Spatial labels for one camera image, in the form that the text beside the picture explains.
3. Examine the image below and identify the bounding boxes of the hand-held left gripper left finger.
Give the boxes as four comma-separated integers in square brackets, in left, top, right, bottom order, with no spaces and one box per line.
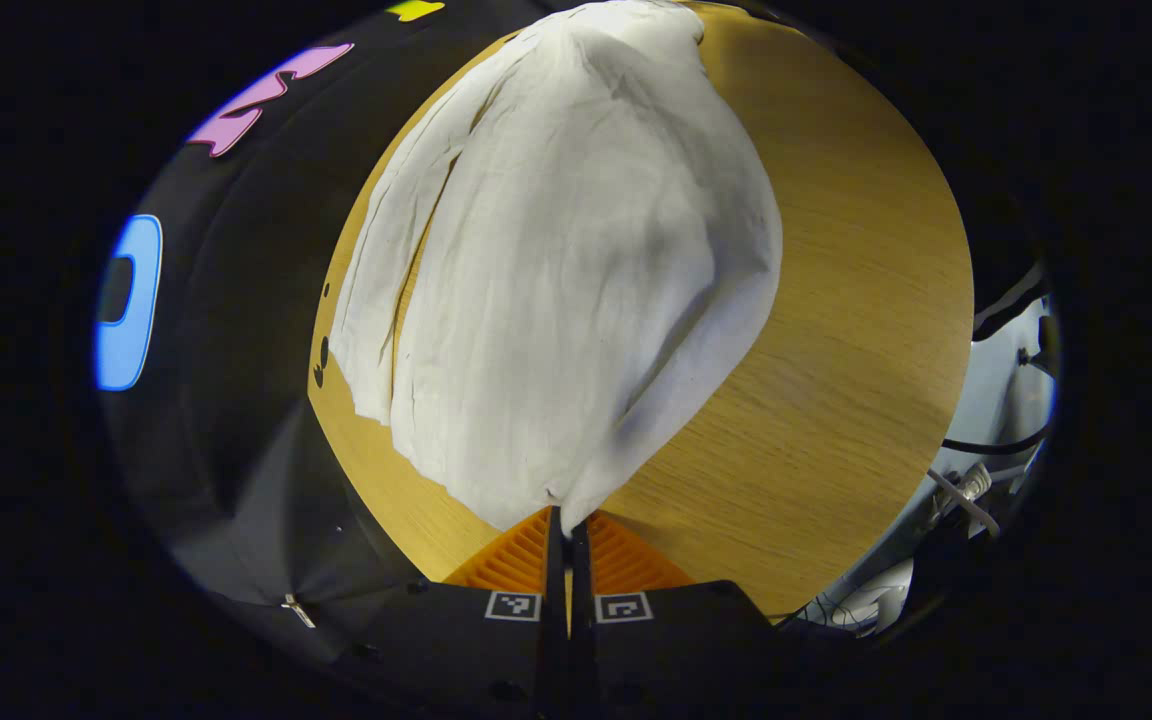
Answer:
[331,505,567,720]

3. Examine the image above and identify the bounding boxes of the black backdrop cloth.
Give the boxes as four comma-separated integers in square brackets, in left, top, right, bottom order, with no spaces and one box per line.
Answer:
[94,0,577,651]

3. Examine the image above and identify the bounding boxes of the white cable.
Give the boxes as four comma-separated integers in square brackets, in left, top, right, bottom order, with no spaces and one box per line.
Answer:
[926,465,1003,541]

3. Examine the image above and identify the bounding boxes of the black cable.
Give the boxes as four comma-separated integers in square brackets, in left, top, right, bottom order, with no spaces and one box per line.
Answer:
[941,425,1052,457]

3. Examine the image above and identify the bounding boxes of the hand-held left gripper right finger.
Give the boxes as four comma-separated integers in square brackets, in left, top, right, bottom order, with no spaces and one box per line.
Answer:
[569,508,809,720]

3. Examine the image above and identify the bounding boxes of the white jeans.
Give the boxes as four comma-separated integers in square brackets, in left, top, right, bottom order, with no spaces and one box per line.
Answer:
[328,0,785,533]

